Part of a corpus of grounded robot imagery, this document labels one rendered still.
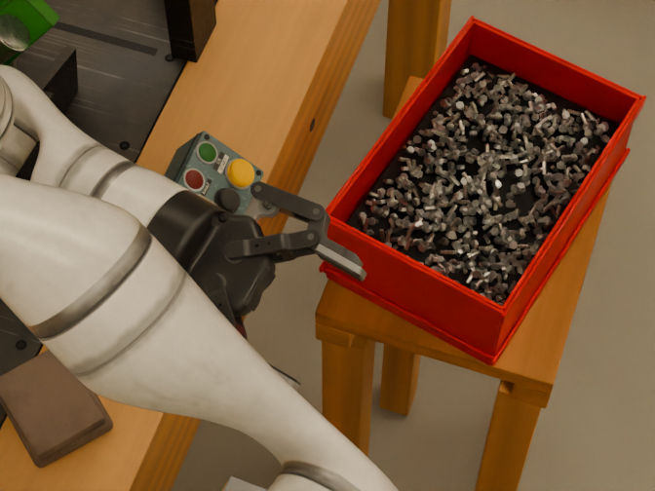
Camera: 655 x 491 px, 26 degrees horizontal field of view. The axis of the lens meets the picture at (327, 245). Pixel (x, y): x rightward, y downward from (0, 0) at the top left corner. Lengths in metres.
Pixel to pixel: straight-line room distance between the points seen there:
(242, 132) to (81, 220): 0.70
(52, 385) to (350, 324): 0.34
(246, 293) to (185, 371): 0.19
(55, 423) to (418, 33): 1.29
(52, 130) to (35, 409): 0.34
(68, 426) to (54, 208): 0.52
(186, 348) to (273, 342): 1.56
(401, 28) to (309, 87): 0.91
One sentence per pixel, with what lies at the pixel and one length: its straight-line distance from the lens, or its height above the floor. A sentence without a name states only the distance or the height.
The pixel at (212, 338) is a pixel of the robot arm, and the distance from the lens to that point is 0.85.
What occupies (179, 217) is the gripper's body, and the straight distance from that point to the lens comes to 1.02.
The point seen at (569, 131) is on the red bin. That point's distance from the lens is 1.55.
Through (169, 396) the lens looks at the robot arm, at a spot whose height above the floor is 1.35.
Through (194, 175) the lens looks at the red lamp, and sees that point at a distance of 1.41.
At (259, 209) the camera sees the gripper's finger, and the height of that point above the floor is 1.24.
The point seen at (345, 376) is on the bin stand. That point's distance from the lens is 1.62.
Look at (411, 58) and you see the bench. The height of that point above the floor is 0.19.
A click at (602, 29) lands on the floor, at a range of 2.83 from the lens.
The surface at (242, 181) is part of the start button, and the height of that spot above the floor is 0.93.
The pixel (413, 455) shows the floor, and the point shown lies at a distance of 2.30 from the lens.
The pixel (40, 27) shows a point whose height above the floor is 1.08.
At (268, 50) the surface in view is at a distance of 1.57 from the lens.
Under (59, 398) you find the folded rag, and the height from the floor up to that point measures 0.93.
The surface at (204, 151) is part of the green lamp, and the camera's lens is 1.43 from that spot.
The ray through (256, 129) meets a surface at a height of 0.90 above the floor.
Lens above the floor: 2.11
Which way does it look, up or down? 58 degrees down
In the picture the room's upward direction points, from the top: straight up
